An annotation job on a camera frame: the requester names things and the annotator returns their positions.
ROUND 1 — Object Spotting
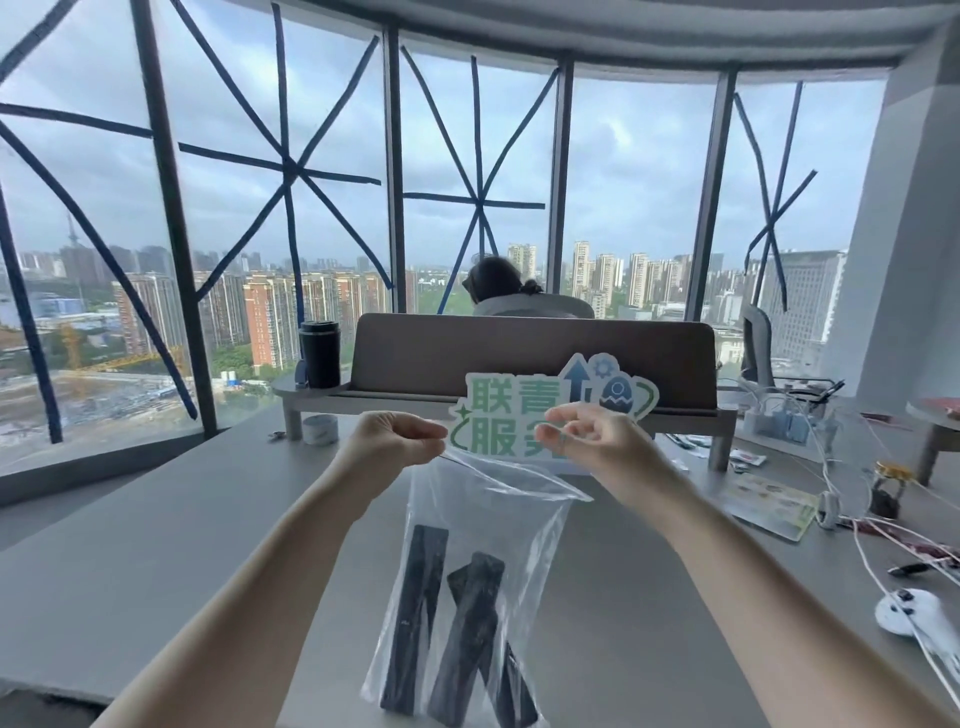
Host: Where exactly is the person's right hand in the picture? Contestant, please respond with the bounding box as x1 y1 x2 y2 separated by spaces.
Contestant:
535 401 681 520

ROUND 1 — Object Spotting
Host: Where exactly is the person's left hand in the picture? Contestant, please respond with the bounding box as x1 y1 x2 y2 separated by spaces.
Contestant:
329 409 450 520

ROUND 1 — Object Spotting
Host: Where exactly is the clear plastic bag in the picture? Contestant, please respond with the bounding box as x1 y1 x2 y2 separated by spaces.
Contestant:
359 440 595 728

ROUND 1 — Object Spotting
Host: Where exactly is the person's left forearm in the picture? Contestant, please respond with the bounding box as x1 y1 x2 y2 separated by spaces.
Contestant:
93 479 378 728

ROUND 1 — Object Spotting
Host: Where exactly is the person's right forearm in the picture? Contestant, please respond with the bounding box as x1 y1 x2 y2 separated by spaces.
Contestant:
650 479 955 728

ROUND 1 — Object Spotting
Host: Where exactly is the white tape roll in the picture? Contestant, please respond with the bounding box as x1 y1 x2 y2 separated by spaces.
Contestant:
301 413 341 448

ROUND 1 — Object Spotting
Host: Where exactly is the grey desk shelf riser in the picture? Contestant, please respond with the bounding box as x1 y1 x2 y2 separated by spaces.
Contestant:
271 374 741 473

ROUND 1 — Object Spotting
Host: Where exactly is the black tumbler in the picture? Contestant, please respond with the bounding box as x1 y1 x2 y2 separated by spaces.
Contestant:
298 320 343 391

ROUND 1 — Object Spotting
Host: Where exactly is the green and white desk sign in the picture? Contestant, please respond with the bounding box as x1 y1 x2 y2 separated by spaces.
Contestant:
447 352 662 461

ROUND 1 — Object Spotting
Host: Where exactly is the illustrated card booklet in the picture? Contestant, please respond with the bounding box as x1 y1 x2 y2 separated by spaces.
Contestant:
715 471 821 544

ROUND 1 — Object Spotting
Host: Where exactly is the grey office chair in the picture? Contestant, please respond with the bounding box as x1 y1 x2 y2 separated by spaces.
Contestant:
740 302 778 388

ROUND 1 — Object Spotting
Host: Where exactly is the glass jar with gold lid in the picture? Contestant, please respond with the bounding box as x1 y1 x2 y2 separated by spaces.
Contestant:
869 461 913 521

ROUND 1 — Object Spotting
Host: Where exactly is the round side table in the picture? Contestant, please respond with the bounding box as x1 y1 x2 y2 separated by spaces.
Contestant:
905 396 960 488

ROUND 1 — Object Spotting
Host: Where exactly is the white handheld controller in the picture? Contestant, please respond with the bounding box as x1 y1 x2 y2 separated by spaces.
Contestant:
874 587 960 663

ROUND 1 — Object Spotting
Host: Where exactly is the white cable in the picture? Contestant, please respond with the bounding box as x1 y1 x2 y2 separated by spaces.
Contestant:
738 378 960 691

